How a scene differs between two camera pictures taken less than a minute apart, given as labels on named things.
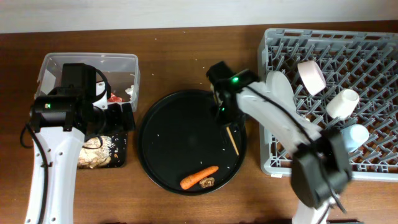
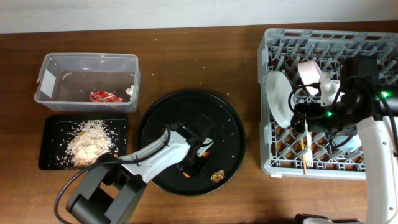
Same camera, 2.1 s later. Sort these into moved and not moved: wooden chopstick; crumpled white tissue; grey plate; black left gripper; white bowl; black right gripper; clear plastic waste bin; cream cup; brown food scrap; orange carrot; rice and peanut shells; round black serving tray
Moved: cream cup; black right gripper; orange carrot; black left gripper; brown food scrap; wooden chopstick
Not moved: white bowl; crumpled white tissue; rice and peanut shells; clear plastic waste bin; grey plate; round black serving tray
